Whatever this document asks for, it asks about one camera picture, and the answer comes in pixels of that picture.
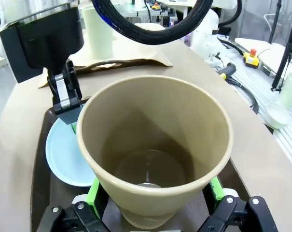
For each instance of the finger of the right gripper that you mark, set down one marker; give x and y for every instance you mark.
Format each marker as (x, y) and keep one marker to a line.
(66, 96)

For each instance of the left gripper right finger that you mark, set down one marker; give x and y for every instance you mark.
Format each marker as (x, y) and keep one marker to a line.
(247, 215)

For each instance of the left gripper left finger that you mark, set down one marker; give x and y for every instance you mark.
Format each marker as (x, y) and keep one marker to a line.
(63, 217)

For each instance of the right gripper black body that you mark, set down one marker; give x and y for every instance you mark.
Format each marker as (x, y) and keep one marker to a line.
(49, 41)

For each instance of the pale green plastic cup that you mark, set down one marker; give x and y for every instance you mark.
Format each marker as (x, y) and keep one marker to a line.
(290, 91)
(97, 36)

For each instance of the light blue bowl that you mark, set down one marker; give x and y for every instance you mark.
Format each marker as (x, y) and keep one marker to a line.
(61, 154)

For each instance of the beige cloth mat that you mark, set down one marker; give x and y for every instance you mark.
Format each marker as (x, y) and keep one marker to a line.
(141, 52)

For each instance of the beige plastic cup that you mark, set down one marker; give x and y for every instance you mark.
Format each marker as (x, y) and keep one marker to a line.
(160, 205)

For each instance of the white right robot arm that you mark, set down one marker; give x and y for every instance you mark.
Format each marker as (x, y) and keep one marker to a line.
(34, 6)

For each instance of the brown plastic serving tray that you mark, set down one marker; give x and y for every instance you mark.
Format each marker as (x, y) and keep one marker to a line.
(39, 193)

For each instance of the grey slotted aluminium bench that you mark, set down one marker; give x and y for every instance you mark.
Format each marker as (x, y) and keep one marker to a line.
(287, 142)

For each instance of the pale green bowl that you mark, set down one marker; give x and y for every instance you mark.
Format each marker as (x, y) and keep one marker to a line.
(278, 118)

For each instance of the yellow emergency stop box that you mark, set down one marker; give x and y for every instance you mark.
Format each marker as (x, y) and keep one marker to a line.
(156, 6)
(250, 60)

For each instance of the black and yellow plug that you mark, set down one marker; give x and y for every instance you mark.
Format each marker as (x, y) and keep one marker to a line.
(229, 68)

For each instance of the black tripod stand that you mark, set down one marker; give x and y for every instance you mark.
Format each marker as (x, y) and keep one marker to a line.
(284, 60)

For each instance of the cream flat panel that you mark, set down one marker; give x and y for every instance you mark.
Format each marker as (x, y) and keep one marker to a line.
(261, 44)

